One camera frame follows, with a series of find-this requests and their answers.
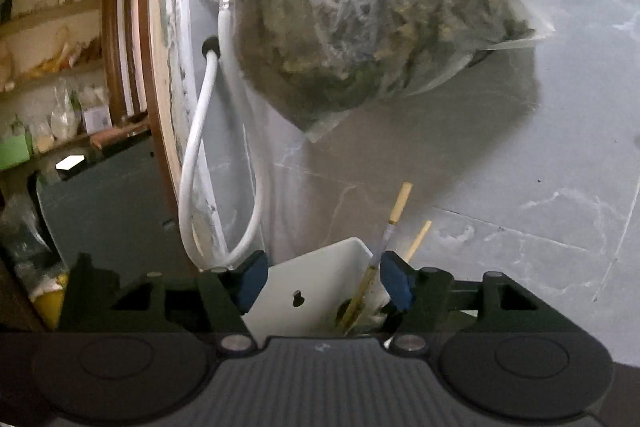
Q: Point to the wooden wall shelf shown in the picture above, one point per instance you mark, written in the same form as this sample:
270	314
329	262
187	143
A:
60	7

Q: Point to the yellow container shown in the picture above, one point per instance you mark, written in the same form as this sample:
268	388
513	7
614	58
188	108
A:
47	304

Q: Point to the white perforated plastic basket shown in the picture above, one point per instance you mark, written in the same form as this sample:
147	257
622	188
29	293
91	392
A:
320	277

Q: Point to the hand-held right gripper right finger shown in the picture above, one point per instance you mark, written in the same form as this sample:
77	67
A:
397	281

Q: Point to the white card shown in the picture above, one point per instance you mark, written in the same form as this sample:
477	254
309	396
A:
70	164

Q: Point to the clear bag of dried leaves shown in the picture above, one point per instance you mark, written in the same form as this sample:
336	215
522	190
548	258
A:
375	17

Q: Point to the dark cabinet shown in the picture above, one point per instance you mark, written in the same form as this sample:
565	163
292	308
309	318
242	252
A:
110	207

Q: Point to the green box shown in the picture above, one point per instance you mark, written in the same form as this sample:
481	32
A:
12	153

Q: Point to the wooden chopstick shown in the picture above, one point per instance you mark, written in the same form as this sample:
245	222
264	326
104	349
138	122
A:
402	202
420	237

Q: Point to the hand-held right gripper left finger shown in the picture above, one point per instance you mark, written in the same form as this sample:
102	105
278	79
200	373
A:
252	281

